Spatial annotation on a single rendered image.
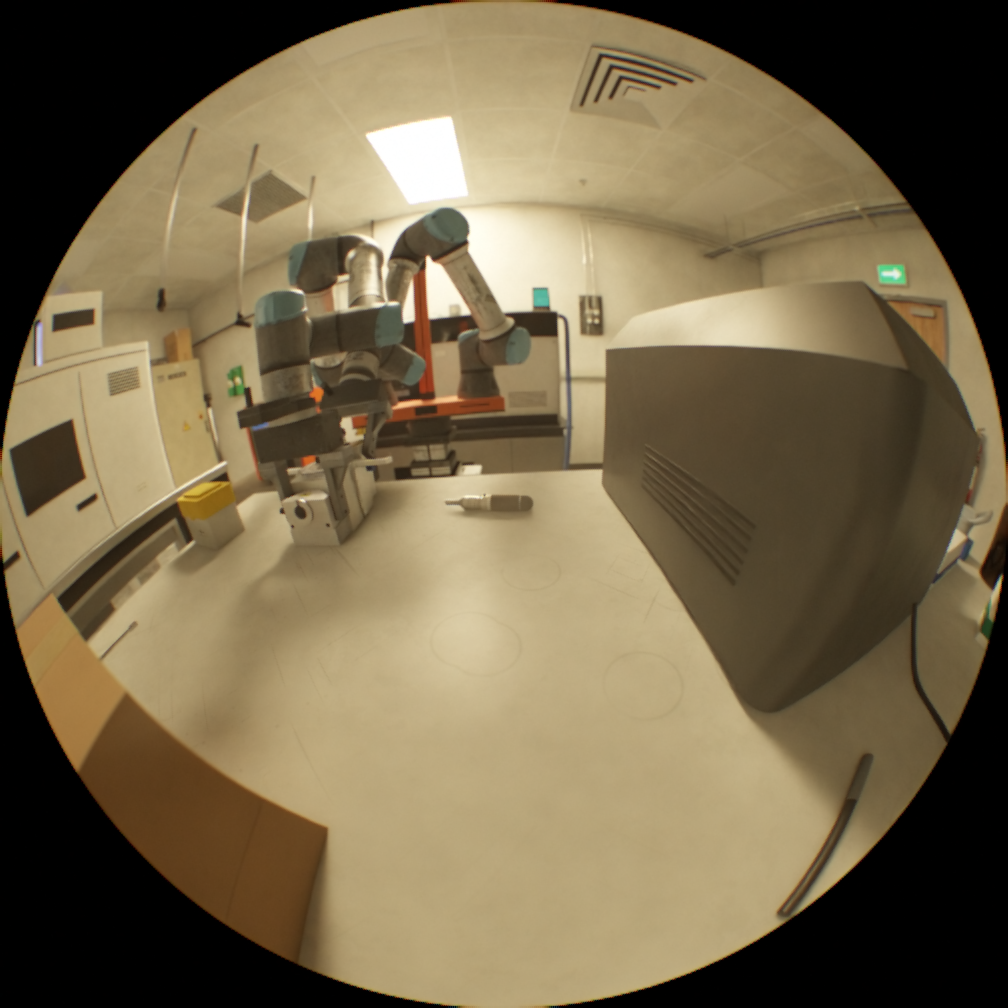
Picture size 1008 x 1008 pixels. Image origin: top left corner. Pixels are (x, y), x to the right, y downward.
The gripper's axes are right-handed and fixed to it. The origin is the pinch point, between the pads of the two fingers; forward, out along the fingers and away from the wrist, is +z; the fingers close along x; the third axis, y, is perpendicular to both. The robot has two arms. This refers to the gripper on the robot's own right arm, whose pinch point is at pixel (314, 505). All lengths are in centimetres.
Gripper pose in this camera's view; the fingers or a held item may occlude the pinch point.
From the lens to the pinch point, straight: 50.9
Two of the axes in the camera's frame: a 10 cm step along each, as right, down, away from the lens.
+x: -10.0, 0.5, 0.1
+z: 0.5, 9.0, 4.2
